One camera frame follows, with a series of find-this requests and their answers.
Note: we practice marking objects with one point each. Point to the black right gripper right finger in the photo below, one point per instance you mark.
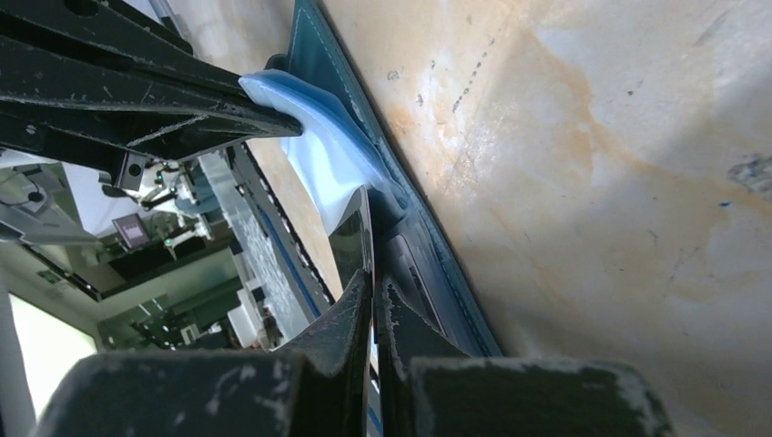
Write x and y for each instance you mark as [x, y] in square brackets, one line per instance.
[429, 387]

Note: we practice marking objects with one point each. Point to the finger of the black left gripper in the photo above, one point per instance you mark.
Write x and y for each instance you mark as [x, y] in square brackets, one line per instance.
[101, 85]

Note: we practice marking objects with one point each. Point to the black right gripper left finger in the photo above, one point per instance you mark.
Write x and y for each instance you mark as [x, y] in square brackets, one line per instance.
[314, 385]

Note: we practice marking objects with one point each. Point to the black credit card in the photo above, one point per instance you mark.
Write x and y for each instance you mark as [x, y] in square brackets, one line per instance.
[351, 243]

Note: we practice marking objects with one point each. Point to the blue card holder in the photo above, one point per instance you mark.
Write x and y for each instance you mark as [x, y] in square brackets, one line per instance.
[343, 149]

